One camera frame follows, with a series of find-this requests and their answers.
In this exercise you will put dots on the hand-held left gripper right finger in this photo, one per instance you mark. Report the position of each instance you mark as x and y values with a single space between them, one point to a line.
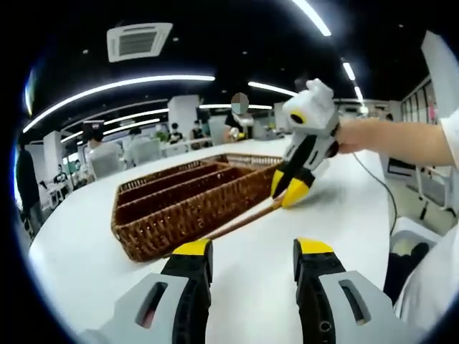
387 322

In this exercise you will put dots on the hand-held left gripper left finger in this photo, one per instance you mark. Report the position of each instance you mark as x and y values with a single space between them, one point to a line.
107 326

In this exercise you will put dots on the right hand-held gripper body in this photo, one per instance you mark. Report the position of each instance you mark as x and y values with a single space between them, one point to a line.
319 107

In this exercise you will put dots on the wooden chopstick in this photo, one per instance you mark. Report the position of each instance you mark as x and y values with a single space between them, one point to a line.
244 220

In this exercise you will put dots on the brown wicker storage basket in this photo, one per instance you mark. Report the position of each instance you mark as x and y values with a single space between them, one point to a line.
179 222

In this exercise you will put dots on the person's right hand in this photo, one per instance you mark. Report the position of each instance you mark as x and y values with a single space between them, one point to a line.
349 139

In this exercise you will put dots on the person's black trousers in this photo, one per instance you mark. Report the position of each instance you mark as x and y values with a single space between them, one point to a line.
401 272

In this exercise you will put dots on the person's white shirt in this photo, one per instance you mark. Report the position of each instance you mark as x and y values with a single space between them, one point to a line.
430 286

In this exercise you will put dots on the green potted plant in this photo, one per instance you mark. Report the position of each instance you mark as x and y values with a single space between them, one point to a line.
162 136

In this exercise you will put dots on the curved ceiling light strip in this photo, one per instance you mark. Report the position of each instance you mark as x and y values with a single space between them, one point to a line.
179 77

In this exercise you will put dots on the white mesh office chair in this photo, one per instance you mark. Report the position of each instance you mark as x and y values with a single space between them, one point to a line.
105 161
143 152

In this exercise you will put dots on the ceiling air conditioner vent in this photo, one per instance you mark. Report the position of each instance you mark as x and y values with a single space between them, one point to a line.
138 43

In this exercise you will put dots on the dark hanging screen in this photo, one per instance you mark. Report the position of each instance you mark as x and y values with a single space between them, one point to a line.
93 126

